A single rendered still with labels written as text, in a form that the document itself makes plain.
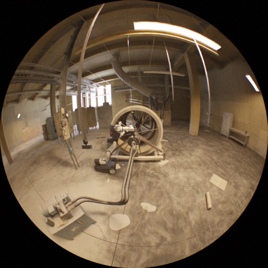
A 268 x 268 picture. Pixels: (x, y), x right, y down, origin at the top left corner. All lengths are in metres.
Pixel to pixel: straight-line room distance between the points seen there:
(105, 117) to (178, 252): 8.87
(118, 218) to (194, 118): 5.91
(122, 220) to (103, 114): 7.99
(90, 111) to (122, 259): 8.75
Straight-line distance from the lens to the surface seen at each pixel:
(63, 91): 2.79
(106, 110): 8.13
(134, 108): 2.41
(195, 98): 5.88
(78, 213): 1.40
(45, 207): 1.51
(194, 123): 5.88
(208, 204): 2.13
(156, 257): 1.74
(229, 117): 7.94
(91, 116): 8.29
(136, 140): 1.86
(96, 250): 1.82
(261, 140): 7.87
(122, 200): 0.94
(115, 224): 1.71
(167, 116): 8.23
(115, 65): 7.65
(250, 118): 8.11
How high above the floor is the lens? 1.66
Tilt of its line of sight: 18 degrees down
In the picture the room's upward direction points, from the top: 3 degrees counter-clockwise
